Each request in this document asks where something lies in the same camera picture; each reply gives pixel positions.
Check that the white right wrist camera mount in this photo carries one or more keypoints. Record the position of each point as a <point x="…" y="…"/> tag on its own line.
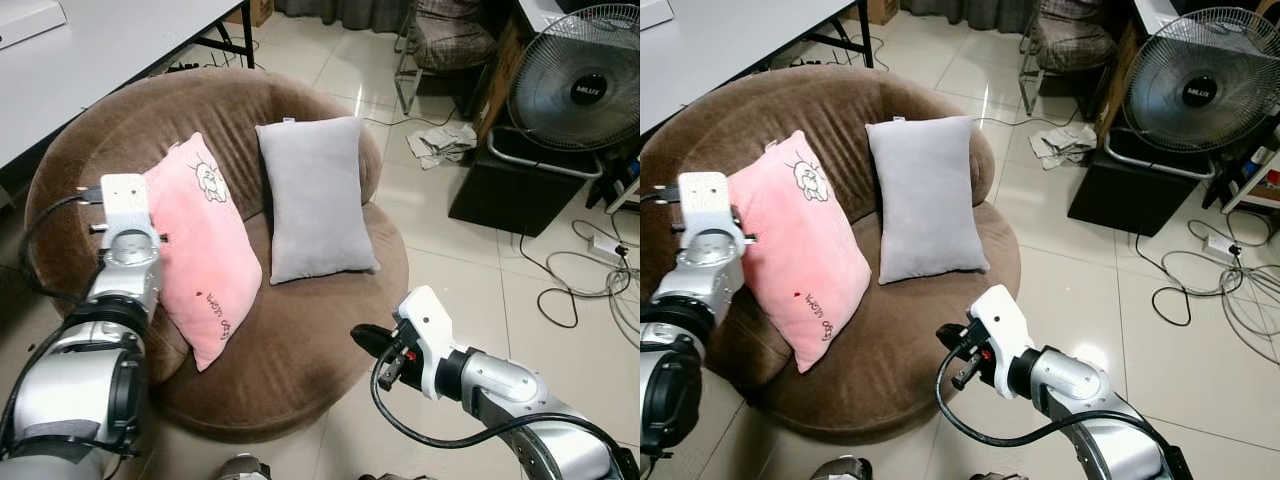
<point x="425" y="330"/>
<point x="1000" y="325"/>

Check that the brown cardboard box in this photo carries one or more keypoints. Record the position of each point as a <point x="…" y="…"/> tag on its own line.
<point x="882" y="10"/>
<point x="255" y="10"/>

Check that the white flat box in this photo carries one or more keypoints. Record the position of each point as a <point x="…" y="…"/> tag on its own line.
<point x="655" y="12"/>
<point x="28" y="22"/>

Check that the white table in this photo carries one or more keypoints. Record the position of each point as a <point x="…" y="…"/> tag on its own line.
<point x="720" y="50"/>
<point x="90" y="70"/>

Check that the pink pillow with cartoon print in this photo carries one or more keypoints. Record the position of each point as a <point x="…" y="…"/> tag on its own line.
<point x="810" y="260"/>
<point x="205" y="260"/>

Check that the cluttered storage shelf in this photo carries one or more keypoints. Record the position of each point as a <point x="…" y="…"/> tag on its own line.
<point x="625" y="185"/>
<point x="1255" y="180"/>

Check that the crumpled white rag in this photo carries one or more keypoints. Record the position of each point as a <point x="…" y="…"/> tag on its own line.
<point x="440" y="145"/>
<point x="1062" y="145"/>

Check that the silver right robot leg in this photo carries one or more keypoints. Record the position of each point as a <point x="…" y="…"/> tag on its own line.
<point x="1000" y="477"/>
<point x="380" y="477"/>

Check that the brown round upholstered chair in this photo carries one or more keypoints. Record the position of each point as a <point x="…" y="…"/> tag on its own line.
<point x="920" y="360"/>
<point x="300" y="360"/>

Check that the white power strip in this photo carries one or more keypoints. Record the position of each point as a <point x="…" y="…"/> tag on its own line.
<point x="1222" y="247"/>
<point x="607" y="246"/>

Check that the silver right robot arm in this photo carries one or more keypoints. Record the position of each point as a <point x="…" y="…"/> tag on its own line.
<point x="1090" y="400"/>
<point x="520" y="400"/>

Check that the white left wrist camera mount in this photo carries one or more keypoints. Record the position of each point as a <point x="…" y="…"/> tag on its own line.
<point x="708" y="200"/>
<point x="125" y="200"/>

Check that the metal chair with plaid cushion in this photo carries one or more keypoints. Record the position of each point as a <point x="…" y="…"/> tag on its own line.
<point x="450" y="40"/>
<point x="1070" y="40"/>

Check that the grey curtain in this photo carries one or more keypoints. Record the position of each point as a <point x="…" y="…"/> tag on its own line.
<point x="965" y="12"/>
<point x="345" y="12"/>

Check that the silver left robot leg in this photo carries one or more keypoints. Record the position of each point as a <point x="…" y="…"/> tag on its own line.
<point x="243" y="468"/>
<point x="840" y="469"/>

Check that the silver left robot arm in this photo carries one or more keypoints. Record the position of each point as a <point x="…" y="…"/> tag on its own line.
<point x="75" y="380"/>
<point x="680" y="300"/>

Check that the black floor fan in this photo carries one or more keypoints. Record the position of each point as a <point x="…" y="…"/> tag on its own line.
<point x="585" y="90"/>
<point x="1200" y="90"/>

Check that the black box stool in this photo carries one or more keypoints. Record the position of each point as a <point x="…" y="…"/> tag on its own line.
<point x="520" y="195"/>
<point x="1135" y="195"/>

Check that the grey pillow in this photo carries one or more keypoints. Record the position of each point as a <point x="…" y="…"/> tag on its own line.
<point x="315" y="200"/>
<point x="925" y="200"/>

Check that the silver robot leg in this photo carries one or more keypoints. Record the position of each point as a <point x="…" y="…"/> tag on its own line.
<point x="380" y="477"/>
<point x="243" y="468"/>
<point x="1000" y="477"/>
<point x="840" y="469"/>

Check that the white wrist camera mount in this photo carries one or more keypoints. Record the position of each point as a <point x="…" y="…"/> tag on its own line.
<point x="125" y="200"/>
<point x="708" y="200"/>
<point x="1000" y="325"/>
<point x="425" y="330"/>

